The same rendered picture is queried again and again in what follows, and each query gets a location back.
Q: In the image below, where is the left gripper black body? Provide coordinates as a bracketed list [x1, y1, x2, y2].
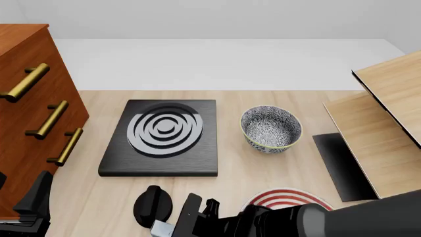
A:
[0, 213, 51, 237]

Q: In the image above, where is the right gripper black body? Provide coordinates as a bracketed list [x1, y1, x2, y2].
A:
[149, 219, 176, 237]

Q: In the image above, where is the patterned black and white bowl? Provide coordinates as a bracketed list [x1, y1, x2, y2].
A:
[239, 105, 303, 155]

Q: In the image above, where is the round black stove knob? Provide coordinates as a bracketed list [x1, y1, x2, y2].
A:
[133, 184, 174, 229]

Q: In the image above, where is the red-brown wooden cabinet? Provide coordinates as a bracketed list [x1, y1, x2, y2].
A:
[0, 23, 90, 219]

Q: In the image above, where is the flat black stove plate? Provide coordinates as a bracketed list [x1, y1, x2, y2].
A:
[97, 99, 219, 178]

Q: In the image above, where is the white plate with red rings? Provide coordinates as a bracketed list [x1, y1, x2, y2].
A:
[241, 187, 335, 213]

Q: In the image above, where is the pale wooden two-level shelf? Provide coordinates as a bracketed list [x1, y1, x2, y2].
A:
[311, 49, 421, 203]

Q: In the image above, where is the long brass cabinet handle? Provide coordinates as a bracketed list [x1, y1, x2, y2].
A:
[0, 63, 51, 103]

